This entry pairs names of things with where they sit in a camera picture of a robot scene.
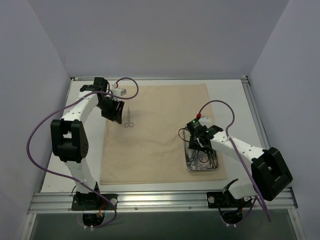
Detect surgical scissors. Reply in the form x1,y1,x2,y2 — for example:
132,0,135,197
124,106,134,128

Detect metal instrument tray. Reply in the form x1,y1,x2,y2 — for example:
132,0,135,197
181,127,219,172

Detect surgical forceps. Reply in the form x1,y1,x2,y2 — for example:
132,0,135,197
208,150,219,169

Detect beige cloth wrap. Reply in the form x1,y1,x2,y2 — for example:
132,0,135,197
100,84,227,185

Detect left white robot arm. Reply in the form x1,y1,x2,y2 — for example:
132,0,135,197
50,77,126,210

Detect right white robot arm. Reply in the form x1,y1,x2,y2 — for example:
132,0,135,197
186,118,293,207

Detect purple printed sterile packet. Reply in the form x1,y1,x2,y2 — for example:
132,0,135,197
195,152,211,170

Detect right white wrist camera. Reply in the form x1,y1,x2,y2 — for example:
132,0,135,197
196,113,211,125

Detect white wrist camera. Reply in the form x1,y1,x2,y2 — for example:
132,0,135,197
196,113,211,125
111,87,127,97

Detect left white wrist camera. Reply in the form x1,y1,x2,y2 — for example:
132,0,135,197
111,87,127,97

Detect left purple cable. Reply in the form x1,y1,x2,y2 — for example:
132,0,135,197
26,77,140,228

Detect purple cable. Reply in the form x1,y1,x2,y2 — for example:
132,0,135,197
26,77,140,228
196,100,272,223

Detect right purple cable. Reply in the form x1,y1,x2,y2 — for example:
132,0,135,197
196,100,272,223

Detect right side aluminium rail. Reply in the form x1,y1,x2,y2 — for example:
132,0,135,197
241,75,286,191

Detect aluminium rail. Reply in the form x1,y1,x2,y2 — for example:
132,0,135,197
241,75,286,191
27,187,298,214

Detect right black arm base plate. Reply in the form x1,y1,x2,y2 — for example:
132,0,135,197
206,191,253,209

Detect front aluminium rail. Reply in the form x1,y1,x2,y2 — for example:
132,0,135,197
27,187,298,214

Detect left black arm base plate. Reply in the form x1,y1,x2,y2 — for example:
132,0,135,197
71,192,114,211

